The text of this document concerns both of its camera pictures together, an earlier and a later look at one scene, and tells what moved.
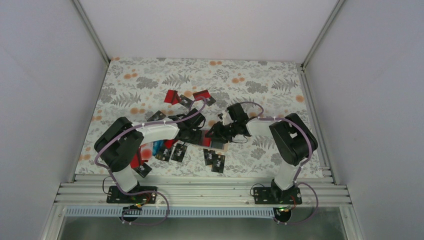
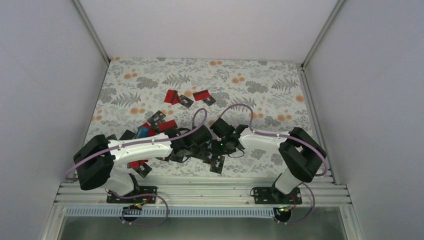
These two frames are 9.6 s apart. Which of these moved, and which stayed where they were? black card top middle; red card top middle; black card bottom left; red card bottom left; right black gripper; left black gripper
Moved: right black gripper; left black gripper
Stayed: black card top middle; red card top middle; red card bottom left; black card bottom left
